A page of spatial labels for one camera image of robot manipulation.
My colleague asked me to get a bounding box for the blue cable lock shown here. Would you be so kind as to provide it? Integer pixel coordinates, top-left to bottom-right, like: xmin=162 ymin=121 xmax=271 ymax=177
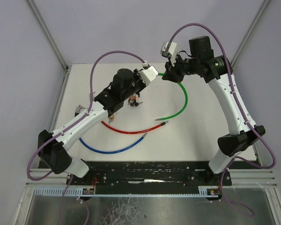
xmin=79 ymin=133 xmax=148 ymax=155

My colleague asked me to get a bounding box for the aluminium frame post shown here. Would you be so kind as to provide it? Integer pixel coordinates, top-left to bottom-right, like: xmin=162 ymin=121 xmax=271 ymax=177
xmin=25 ymin=0 xmax=69 ymax=71
xmin=230 ymin=0 xmax=272 ymax=67

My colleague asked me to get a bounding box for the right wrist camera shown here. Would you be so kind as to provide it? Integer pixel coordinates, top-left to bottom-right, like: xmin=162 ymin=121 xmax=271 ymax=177
xmin=160 ymin=42 xmax=177 ymax=59

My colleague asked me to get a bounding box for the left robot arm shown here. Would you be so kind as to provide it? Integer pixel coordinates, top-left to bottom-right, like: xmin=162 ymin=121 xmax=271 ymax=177
xmin=38 ymin=68 xmax=157 ymax=185

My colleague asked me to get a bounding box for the green cable lock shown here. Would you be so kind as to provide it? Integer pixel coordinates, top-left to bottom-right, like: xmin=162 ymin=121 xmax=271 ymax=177
xmin=154 ymin=72 xmax=189 ymax=121

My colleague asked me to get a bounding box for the green lock key bunch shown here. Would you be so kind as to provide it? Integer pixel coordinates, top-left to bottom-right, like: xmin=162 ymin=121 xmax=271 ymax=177
xmin=74 ymin=105 xmax=87 ymax=117

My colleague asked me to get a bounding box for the left aluminium frame post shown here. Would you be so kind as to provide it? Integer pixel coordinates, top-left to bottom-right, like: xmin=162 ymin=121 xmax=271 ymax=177
xmin=25 ymin=0 xmax=69 ymax=71

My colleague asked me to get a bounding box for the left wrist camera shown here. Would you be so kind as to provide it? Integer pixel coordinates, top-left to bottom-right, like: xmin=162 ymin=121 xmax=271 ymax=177
xmin=139 ymin=66 xmax=159 ymax=85

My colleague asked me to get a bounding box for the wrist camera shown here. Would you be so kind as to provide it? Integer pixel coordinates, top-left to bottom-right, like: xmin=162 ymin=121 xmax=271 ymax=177
xmin=139 ymin=66 xmax=159 ymax=85
xmin=160 ymin=42 xmax=177 ymax=59

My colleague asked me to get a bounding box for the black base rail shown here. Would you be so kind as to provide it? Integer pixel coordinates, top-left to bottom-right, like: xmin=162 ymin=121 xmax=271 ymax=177
xmin=71 ymin=161 xmax=232 ymax=187

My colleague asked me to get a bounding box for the orange padlock with keys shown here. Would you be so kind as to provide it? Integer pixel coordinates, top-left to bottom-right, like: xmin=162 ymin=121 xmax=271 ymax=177
xmin=128 ymin=94 xmax=142 ymax=107

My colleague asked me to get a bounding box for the right aluminium frame post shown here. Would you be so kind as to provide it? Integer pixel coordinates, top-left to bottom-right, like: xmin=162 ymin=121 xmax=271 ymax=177
xmin=230 ymin=0 xmax=272 ymax=67

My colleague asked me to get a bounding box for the red cable lock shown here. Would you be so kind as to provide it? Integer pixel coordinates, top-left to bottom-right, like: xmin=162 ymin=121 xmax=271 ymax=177
xmin=101 ymin=120 xmax=169 ymax=135

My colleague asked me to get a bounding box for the brass padlock with key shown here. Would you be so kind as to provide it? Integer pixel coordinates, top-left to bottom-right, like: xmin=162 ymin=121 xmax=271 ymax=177
xmin=108 ymin=114 xmax=115 ymax=125

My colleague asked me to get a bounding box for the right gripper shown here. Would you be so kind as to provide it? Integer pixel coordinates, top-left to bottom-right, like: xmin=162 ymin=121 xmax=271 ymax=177
xmin=162 ymin=52 xmax=200 ymax=83

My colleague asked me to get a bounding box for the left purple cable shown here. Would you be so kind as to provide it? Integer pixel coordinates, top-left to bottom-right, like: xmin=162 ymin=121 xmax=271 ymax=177
xmin=25 ymin=50 xmax=148 ymax=225

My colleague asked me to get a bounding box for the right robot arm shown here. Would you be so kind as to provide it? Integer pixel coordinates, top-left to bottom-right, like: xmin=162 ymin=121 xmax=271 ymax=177
xmin=161 ymin=36 xmax=265 ymax=185

